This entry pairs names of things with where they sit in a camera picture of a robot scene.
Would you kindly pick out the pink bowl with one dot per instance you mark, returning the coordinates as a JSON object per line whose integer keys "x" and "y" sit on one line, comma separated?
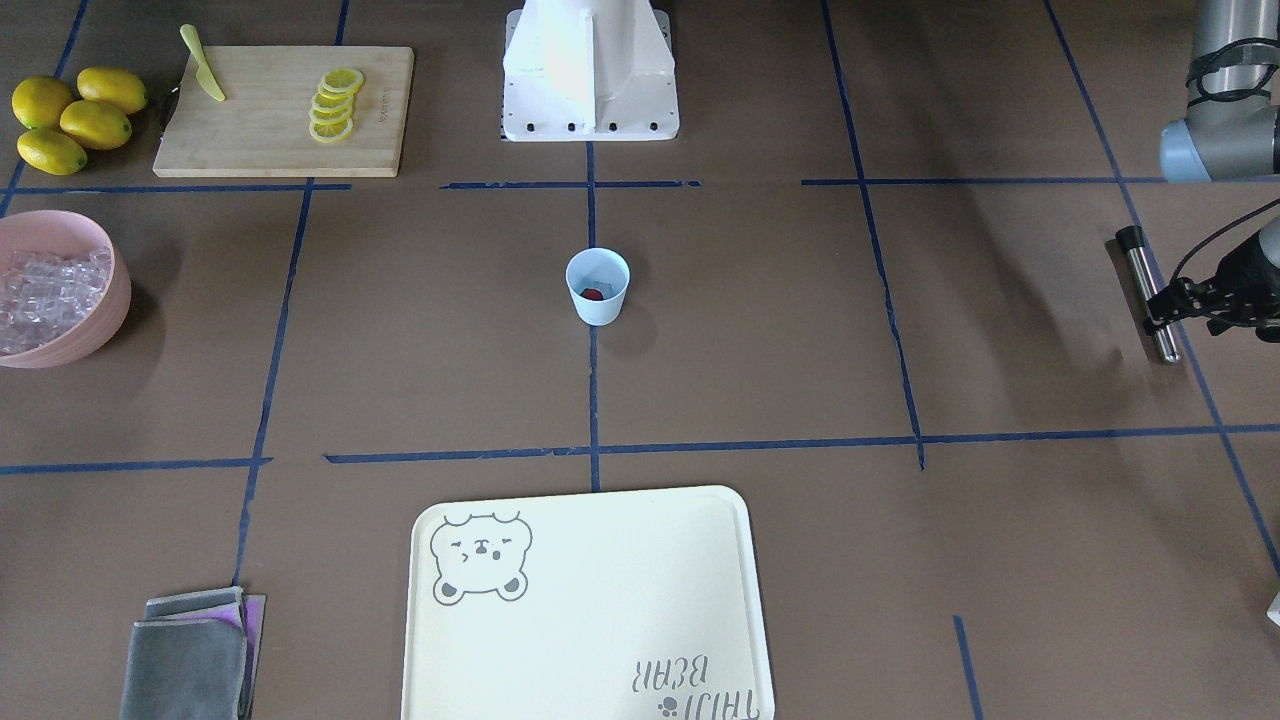
{"x": 68, "y": 233}

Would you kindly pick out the light blue cup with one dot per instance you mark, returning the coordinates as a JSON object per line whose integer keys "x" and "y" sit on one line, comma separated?
{"x": 598, "y": 281}

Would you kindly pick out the cream bear tray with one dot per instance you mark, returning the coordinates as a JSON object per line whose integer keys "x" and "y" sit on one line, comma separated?
{"x": 616, "y": 605}

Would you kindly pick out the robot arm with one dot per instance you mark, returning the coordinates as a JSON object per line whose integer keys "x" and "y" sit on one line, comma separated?
{"x": 1229, "y": 126}

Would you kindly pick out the grey folded cloth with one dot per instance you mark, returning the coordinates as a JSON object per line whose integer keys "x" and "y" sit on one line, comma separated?
{"x": 195, "y": 655}

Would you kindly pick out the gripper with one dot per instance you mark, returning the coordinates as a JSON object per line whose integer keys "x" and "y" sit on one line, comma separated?
{"x": 1246, "y": 268}

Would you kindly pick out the yellow lemon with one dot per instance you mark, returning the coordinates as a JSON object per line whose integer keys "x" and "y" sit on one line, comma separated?
{"x": 115, "y": 86}
{"x": 38, "y": 101}
{"x": 96, "y": 125}
{"x": 51, "y": 151}

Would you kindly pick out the lemon slices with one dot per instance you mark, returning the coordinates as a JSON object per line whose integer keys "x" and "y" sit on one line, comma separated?
{"x": 331, "y": 116}

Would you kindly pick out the steel muddler with black tip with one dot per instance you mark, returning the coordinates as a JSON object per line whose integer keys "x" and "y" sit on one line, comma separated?
{"x": 1132, "y": 243}

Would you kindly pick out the wooden cutting board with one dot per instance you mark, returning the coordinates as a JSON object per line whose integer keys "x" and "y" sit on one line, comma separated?
{"x": 260, "y": 130}

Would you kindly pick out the yellow plastic knife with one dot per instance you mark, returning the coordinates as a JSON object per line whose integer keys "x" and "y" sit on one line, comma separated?
{"x": 204, "y": 75}

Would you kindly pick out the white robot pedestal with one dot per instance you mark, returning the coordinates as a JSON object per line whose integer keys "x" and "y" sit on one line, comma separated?
{"x": 589, "y": 71}

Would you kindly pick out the clear ice cubes pile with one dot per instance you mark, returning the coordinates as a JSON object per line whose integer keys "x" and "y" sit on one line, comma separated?
{"x": 44, "y": 295}

